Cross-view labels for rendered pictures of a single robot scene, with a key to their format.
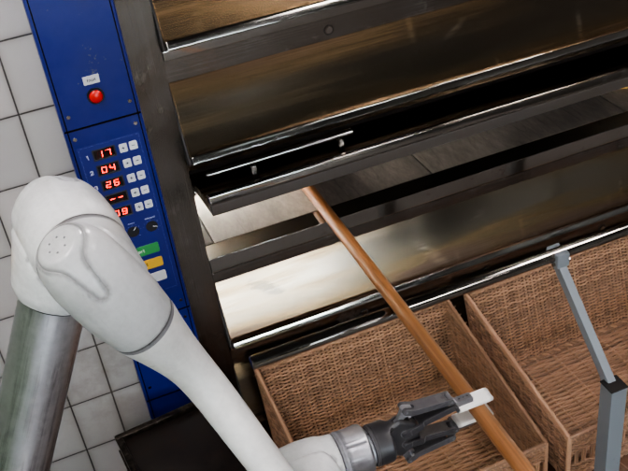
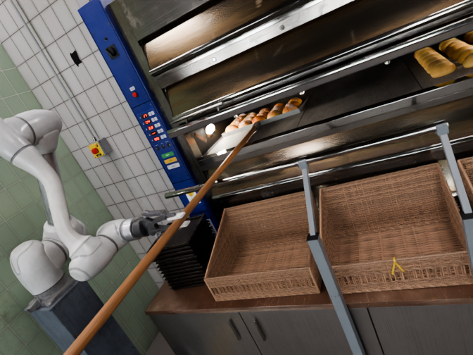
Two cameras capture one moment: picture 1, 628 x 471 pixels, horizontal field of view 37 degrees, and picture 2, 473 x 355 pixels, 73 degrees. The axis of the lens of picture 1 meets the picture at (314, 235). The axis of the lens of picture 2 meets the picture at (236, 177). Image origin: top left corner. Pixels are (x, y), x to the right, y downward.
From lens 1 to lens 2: 1.55 m
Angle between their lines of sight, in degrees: 43
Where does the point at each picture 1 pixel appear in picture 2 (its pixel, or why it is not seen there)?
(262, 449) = (53, 208)
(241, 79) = (189, 85)
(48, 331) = not seen: hidden behind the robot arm
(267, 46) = (191, 70)
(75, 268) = not seen: outside the picture
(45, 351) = not seen: hidden behind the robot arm
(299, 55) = (210, 72)
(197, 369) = (39, 174)
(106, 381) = (176, 204)
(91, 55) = (129, 79)
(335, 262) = (253, 167)
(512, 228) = (344, 157)
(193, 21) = (159, 62)
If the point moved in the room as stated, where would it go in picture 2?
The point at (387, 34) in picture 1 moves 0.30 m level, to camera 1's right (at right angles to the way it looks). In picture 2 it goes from (246, 58) to (299, 34)
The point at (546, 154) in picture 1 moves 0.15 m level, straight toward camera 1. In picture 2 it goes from (355, 115) to (336, 129)
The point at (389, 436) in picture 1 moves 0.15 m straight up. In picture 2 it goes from (137, 224) to (117, 191)
